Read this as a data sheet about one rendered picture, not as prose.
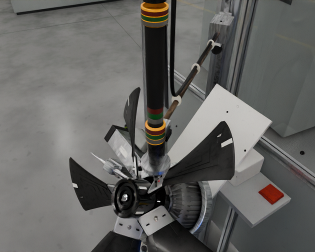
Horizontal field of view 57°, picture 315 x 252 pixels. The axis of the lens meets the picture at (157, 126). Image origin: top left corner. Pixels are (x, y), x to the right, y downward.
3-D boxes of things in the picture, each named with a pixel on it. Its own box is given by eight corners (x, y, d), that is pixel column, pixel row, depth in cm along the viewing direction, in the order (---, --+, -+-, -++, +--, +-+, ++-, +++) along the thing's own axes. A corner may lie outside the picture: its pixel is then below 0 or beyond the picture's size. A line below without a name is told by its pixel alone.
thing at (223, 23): (214, 32, 114) (216, 10, 109) (231, 35, 112) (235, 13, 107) (207, 43, 107) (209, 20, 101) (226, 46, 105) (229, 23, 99)
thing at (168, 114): (215, 35, 104) (216, 31, 103) (219, 36, 103) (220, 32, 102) (158, 127, 66) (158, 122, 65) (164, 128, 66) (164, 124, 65)
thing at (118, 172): (143, 193, 102) (91, 155, 126) (145, 187, 102) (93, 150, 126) (138, 192, 100) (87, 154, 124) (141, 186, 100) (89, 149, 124)
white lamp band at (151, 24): (147, 15, 49) (147, 11, 48) (172, 19, 48) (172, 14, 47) (136, 25, 46) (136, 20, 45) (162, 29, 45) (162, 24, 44)
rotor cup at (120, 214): (129, 199, 102) (100, 198, 92) (151, 167, 98) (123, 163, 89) (151, 232, 93) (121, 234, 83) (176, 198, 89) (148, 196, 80)
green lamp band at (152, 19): (147, 10, 48) (147, 6, 48) (172, 14, 47) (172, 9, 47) (136, 19, 45) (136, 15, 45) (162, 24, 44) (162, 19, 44)
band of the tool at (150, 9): (147, 17, 49) (147, -1, 47) (171, 21, 48) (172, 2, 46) (136, 26, 46) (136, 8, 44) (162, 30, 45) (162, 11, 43)
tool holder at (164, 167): (151, 144, 74) (150, 114, 67) (177, 152, 72) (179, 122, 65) (135, 170, 67) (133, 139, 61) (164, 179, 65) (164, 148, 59)
